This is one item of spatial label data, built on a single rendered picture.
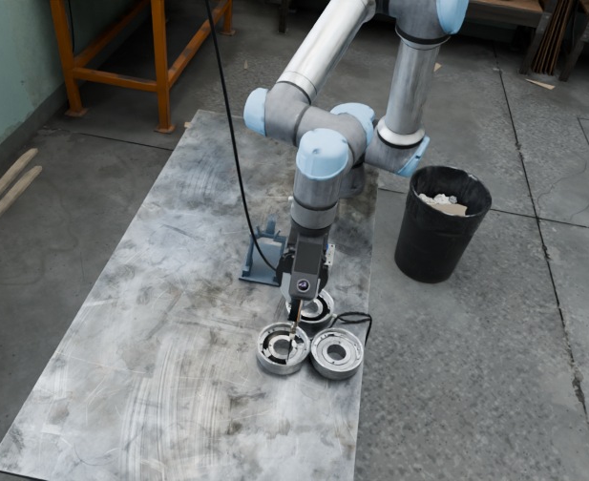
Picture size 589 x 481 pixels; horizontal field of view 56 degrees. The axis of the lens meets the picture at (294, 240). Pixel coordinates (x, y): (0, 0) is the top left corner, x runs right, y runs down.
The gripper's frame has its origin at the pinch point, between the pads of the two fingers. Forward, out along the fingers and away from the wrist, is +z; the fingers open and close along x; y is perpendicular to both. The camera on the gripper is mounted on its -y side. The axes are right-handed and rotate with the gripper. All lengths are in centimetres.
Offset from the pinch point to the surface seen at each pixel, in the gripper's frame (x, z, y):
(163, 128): 94, 92, 186
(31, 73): 157, 64, 171
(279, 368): 1.1, 10.2, -8.7
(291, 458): -4.1, 13.1, -24.4
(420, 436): -49, 93, 31
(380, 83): -25, 94, 288
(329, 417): -9.9, 13.1, -15.1
